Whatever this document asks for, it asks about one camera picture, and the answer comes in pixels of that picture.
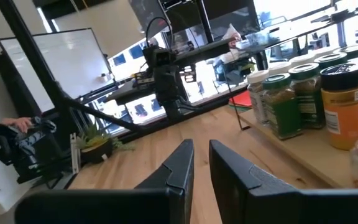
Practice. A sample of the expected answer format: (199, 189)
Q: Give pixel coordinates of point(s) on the silver metal bracket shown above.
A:
(75, 155)

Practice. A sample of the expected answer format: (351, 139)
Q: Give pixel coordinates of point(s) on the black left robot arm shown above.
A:
(143, 79)

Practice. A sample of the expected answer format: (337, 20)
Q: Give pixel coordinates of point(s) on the black-lid orange spice jar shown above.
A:
(345, 115)

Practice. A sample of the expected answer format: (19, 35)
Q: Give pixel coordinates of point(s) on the black aluminium rig frame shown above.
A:
(30, 46)

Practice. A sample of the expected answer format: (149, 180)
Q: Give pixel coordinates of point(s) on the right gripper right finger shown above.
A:
(275, 207)

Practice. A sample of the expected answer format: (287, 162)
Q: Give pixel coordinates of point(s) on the potted succulent plant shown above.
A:
(95, 147)

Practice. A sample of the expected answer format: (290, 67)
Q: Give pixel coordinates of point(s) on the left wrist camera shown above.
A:
(158, 57)

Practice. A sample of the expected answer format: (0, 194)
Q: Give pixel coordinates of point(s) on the green paper sheet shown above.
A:
(239, 109)

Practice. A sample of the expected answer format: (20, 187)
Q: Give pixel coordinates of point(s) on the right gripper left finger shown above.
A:
(104, 207)

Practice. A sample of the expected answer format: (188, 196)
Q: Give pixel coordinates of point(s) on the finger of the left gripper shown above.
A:
(172, 112)
(189, 109)

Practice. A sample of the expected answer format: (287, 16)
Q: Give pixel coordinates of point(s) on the black metal wooden shelf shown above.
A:
(315, 152)

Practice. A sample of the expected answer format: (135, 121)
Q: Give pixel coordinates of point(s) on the person's hand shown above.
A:
(19, 124)

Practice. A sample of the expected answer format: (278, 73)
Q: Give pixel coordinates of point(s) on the white whiteboard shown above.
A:
(70, 62)

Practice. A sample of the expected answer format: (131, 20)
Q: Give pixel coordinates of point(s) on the red paper sheet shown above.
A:
(242, 99)

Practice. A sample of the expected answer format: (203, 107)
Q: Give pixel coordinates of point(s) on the large dark screen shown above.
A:
(228, 15)

